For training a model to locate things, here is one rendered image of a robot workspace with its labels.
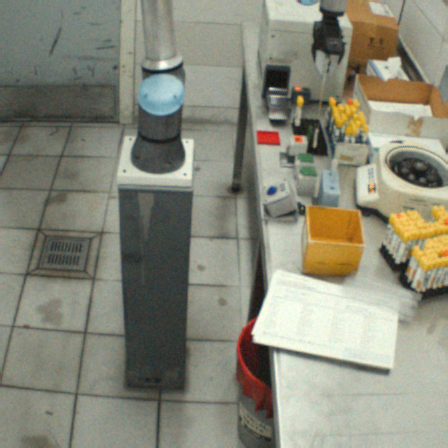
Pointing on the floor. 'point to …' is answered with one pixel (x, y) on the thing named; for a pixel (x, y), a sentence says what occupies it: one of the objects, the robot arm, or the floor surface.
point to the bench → (375, 378)
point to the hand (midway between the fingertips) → (324, 75)
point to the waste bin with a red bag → (254, 391)
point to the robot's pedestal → (155, 281)
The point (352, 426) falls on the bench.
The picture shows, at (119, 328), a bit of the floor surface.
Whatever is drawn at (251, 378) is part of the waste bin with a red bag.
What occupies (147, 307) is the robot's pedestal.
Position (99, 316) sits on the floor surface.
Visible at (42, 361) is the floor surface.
